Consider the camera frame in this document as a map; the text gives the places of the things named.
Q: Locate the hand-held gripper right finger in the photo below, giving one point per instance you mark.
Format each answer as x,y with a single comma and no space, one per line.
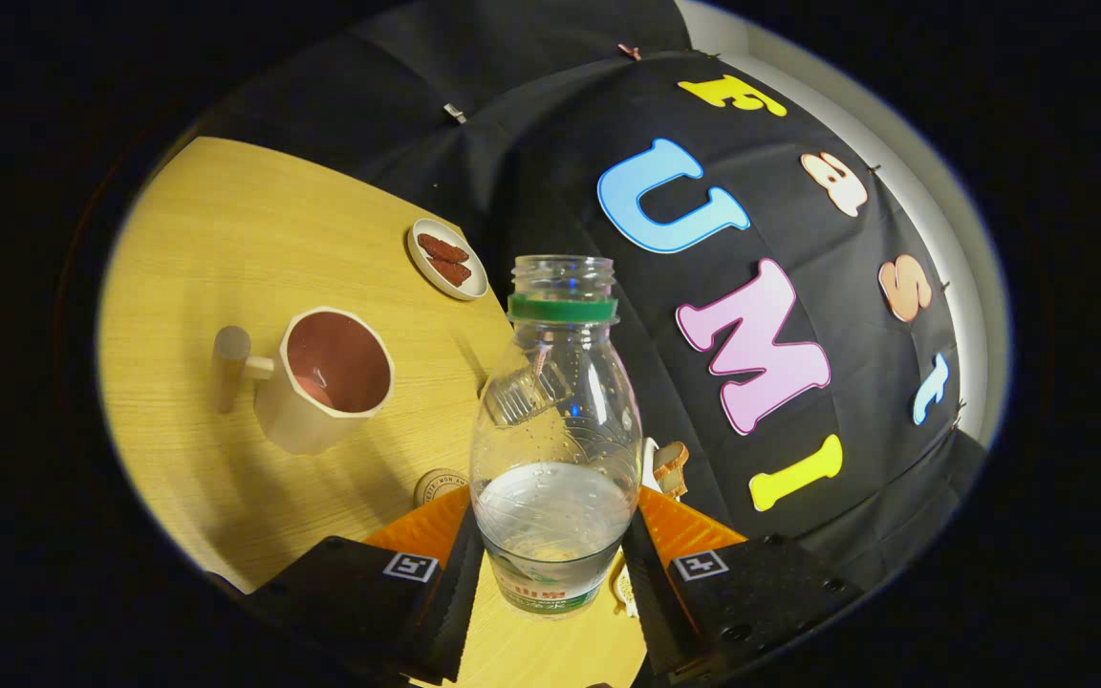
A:
651,607

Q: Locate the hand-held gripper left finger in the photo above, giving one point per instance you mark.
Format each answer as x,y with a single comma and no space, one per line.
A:
450,607

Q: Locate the round cork coaster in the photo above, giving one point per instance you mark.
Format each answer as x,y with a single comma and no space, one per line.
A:
436,483

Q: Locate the clear plastic juice bottle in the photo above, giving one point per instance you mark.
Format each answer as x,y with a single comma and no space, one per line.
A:
555,516

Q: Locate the toast slice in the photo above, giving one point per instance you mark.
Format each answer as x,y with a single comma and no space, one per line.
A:
673,463

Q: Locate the red-brown meat piece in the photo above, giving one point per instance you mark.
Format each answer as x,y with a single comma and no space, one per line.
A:
442,248
452,272

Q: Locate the white round plate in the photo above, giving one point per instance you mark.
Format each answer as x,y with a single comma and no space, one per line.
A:
421,268

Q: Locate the wooden table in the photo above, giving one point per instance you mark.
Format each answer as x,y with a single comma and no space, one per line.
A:
206,268

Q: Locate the black backdrop cloth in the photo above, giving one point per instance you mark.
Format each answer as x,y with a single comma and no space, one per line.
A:
550,162

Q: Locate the silver clip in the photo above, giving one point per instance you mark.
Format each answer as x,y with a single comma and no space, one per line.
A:
455,114

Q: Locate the copper clip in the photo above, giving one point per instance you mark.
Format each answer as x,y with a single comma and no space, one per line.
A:
629,51

